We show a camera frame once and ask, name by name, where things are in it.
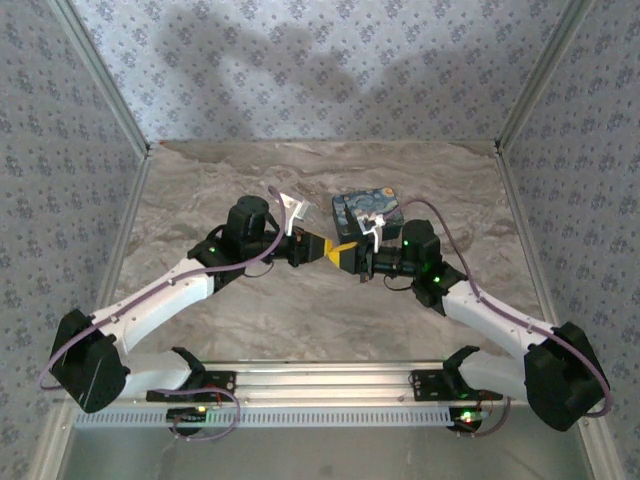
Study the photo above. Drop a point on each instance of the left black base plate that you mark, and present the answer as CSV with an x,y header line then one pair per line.
x,y
220,380

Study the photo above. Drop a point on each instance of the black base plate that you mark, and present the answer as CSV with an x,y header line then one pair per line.
x,y
430,382
220,380

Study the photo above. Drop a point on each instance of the starry night print box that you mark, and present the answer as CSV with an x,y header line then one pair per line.
x,y
360,207

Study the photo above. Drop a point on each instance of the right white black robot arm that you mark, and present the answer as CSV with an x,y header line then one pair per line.
x,y
490,310

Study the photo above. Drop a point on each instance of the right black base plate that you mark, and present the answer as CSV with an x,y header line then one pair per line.
x,y
430,382

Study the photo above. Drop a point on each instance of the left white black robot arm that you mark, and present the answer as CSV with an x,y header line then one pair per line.
x,y
150,310

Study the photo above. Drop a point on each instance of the left controller board with LED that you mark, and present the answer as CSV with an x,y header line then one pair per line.
x,y
187,414

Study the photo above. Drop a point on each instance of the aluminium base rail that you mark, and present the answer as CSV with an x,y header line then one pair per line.
x,y
320,380

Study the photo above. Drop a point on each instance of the aluminium frame post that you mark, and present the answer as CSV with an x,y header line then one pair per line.
x,y
542,75
100,80

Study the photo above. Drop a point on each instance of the right controller board with LED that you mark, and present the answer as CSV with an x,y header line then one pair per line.
x,y
467,417

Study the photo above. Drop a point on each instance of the controller board with led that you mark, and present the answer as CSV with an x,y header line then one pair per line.
x,y
187,414
467,417

